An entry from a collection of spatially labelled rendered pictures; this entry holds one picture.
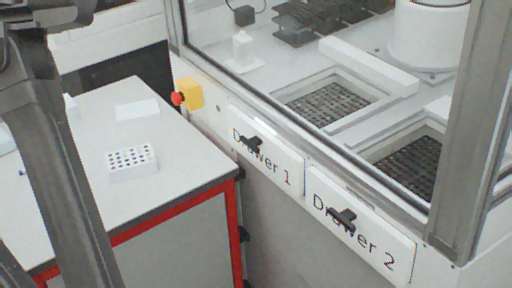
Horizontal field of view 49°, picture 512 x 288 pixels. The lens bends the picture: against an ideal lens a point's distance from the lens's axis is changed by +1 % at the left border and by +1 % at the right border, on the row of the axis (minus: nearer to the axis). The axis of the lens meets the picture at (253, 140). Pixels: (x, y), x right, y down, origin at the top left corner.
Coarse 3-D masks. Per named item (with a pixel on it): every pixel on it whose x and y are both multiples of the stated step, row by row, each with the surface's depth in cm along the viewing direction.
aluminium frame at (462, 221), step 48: (480, 0) 72; (192, 48) 152; (480, 48) 74; (240, 96) 136; (480, 96) 77; (480, 144) 81; (384, 192) 104; (480, 192) 84; (432, 240) 97; (480, 240) 94
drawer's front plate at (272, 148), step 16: (240, 112) 138; (240, 128) 139; (256, 128) 132; (240, 144) 143; (272, 144) 128; (256, 160) 138; (272, 160) 131; (288, 160) 125; (272, 176) 135; (288, 176) 128
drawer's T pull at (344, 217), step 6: (330, 210) 112; (336, 210) 112; (348, 210) 111; (336, 216) 110; (342, 216) 110; (348, 216) 110; (354, 216) 110; (342, 222) 109; (348, 222) 109; (348, 228) 108; (354, 228) 108
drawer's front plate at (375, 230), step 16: (320, 176) 118; (320, 192) 119; (336, 192) 114; (336, 208) 116; (352, 208) 111; (368, 208) 109; (368, 224) 109; (384, 224) 106; (352, 240) 116; (368, 240) 111; (384, 240) 106; (400, 240) 102; (368, 256) 113; (384, 256) 108; (400, 256) 104; (400, 272) 106
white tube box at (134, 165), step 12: (144, 144) 151; (108, 156) 148; (120, 156) 148; (132, 156) 147; (144, 156) 147; (108, 168) 144; (120, 168) 144; (132, 168) 144; (144, 168) 145; (156, 168) 147; (120, 180) 145
